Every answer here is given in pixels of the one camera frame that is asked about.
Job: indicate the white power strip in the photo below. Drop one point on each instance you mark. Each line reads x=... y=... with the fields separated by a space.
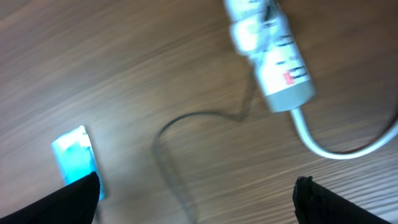
x=280 y=71

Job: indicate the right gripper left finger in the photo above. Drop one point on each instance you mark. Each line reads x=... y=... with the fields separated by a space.
x=73 y=204

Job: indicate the blue screen smartphone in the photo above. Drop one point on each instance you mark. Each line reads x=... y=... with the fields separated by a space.
x=75 y=157

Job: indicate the white charger adapter plug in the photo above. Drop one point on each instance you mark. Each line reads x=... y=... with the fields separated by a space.
x=255 y=34

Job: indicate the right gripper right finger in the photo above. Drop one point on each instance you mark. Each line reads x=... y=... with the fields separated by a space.
x=315 y=204

